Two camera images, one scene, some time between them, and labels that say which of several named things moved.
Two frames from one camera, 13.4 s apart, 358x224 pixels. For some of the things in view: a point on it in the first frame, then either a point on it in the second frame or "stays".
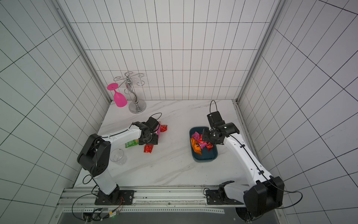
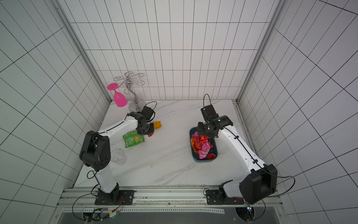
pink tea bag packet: x=158 y=131 -> x=205 y=147
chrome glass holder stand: x=137 y=106 stays
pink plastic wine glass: x=120 y=101 stays
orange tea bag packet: x=196 y=145 stays
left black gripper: x=154 y=141 -> x=151 y=130
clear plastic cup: x=118 y=156 stays
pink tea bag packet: x=196 y=136 stays
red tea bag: x=209 y=146 -> x=198 y=144
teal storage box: x=206 y=156 stays
